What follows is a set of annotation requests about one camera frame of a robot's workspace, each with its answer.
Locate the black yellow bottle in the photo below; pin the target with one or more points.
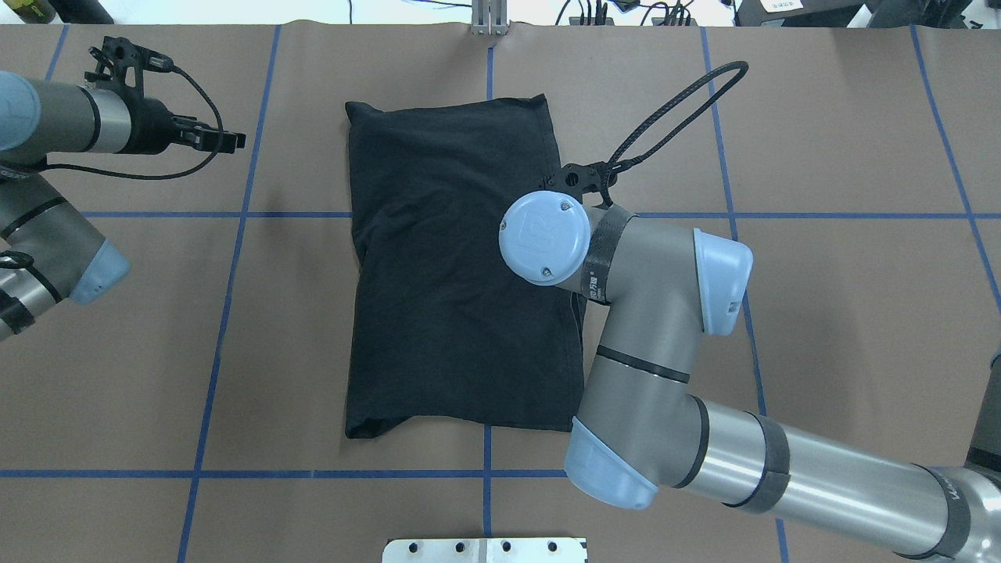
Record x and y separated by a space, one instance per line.
32 11

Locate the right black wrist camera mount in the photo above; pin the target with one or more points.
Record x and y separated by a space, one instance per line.
578 180

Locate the black water bottle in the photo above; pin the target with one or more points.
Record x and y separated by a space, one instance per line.
82 12

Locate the aluminium frame post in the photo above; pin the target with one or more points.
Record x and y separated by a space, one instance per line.
489 18

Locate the black box white label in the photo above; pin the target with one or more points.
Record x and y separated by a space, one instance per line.
796 14

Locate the black printed t-shirt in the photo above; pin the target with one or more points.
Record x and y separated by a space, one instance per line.
442 326

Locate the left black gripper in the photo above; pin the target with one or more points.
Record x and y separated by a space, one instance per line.
148 128

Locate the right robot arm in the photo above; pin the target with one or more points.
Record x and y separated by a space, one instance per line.
872 320

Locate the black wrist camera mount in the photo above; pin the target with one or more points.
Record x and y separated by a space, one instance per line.
121 65
578 180

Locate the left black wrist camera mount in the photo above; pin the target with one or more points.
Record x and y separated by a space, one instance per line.
121 65

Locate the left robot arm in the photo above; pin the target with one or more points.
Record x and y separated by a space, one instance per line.
52 252

